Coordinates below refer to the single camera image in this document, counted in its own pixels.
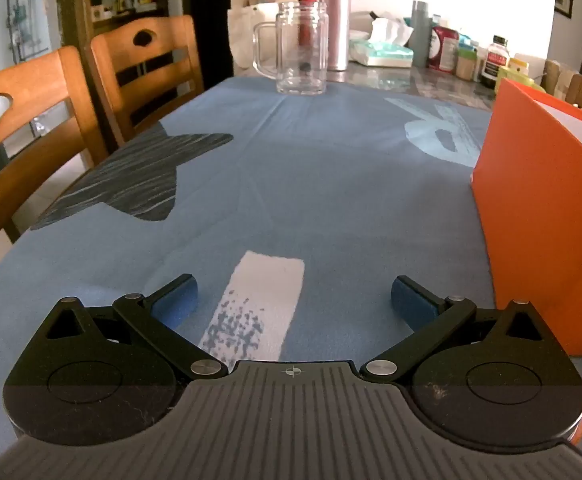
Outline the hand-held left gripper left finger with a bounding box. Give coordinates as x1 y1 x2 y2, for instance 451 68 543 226
42 273 230 382

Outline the wooden chair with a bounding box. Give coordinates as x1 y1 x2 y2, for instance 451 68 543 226
0 45 109 293
84 15 206 148
541 59 582 107

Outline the orange box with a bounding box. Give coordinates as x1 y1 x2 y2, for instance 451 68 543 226
471 77 582 357

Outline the red label white bottle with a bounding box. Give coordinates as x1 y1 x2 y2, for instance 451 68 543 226
428 26 460 73

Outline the dark bottle white label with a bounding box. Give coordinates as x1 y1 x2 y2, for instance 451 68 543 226
480 35 509 88

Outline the clear glass mug jar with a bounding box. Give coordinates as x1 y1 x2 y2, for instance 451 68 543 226
252 1 330 96

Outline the yellow green box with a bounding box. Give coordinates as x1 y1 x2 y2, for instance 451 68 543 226
496 55 546 93

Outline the grey bottle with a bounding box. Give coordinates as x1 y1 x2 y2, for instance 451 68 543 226
411 0 439 68

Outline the tissue pack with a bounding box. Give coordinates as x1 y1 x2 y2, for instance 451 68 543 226
347 17 416 67

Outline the blue printed tablecloth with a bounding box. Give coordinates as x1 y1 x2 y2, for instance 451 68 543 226
0 76 582 463

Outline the pink metal thermos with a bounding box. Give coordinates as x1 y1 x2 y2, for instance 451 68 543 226
318 0 353 72

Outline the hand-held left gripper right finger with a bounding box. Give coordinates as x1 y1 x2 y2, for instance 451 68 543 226
360 274 548 384

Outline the small green lid jar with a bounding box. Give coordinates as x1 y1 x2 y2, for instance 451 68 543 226
456 47 478 81

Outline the white carrier bag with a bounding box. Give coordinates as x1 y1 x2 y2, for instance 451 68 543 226
227 2 282 78

